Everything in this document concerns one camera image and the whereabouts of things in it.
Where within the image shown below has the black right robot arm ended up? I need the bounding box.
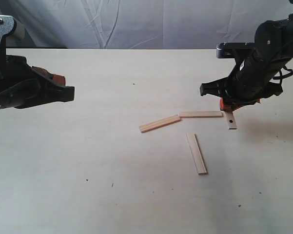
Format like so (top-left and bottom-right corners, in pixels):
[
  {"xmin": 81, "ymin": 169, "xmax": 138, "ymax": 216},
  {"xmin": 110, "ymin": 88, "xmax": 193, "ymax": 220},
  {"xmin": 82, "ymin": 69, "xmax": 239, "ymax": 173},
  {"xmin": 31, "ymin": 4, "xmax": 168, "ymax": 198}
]
[{"xmin": 200, "ymin": 14, "xmax": 293, "ymax": 111}]

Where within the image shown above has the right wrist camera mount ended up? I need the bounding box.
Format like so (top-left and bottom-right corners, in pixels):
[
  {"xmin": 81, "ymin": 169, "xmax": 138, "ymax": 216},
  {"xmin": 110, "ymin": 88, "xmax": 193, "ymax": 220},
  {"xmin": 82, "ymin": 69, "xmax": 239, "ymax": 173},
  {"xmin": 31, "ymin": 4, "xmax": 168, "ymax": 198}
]
[{"xmin": 216, "ymin": 42, "xmax": 254, "ymax": 71}]

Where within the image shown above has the plain wooden stick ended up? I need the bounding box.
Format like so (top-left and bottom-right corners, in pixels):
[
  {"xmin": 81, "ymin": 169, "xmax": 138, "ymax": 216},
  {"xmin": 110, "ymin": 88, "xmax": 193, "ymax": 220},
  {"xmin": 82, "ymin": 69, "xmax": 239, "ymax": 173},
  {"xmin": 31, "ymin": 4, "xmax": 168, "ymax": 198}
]
[{"xmin": 179, "ymin": 111, "xmax": 223, "ymax": 118}]

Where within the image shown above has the white wrinkled backdrop cloth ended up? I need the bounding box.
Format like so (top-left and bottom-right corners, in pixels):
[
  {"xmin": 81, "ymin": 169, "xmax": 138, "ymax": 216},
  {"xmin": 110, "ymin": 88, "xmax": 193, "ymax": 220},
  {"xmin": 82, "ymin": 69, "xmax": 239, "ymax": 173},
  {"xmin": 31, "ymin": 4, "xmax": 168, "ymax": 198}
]
[{"xmin": 0, "ymin": 0, "xmax": 293, "ymax": 49}]

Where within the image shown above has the wooden stick with two holes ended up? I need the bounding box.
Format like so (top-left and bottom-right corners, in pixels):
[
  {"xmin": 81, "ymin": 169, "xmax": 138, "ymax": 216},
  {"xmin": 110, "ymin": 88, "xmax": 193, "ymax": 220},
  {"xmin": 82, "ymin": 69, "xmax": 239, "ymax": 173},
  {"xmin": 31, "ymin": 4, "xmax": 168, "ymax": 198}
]
[{"xmin": 224, "ymin": 112, "xmax": 237, "ymax": 130}]

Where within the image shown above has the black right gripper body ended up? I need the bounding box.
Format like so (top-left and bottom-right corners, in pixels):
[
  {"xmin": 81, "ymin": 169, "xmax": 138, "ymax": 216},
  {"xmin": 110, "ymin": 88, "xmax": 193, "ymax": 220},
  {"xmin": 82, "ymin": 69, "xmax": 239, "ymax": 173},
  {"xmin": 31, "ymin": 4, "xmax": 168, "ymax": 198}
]
[{"xmin": 200, "ymin": 58, "xmax": 283, "ymax": 107}]

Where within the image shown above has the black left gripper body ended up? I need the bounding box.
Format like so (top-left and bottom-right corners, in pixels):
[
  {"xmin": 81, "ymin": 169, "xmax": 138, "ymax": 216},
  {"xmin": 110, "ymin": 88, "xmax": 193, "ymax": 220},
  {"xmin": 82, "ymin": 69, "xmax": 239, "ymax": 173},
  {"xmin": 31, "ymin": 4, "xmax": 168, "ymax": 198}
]
[{"xmin": 0, "ymin": 56, "xmax": 75, "ymax": 110}]

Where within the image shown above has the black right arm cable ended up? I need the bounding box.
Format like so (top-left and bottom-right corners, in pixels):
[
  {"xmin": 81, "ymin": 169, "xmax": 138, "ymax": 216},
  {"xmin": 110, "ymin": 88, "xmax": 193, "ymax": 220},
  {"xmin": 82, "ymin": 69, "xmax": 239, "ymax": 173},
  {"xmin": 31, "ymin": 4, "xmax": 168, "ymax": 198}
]
[{"xmin": 270, "ymin": 65, "xmax": 293, "ymax": 85}]

